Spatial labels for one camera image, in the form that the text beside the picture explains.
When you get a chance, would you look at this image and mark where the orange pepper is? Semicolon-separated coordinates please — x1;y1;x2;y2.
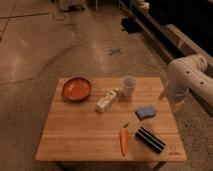
120;122;129;156

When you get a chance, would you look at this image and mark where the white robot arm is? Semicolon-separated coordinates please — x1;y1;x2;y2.
166;54;213;107

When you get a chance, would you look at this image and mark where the white bottle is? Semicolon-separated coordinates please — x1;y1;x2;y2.
96;89;119;113

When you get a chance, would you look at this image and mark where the translucent plastic cup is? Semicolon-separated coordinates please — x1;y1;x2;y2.
122;76;136;97

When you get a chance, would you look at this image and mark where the orange bowl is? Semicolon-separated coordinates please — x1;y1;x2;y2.
62;77;92;102

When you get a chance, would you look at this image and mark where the wooden folding table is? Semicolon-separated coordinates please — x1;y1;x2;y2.
36;77;187;163

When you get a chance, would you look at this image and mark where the blue sponge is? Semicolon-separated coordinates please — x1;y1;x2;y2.
135;105;157;120

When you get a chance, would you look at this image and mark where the black box on floor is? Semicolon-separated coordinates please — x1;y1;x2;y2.
121;18;140;34

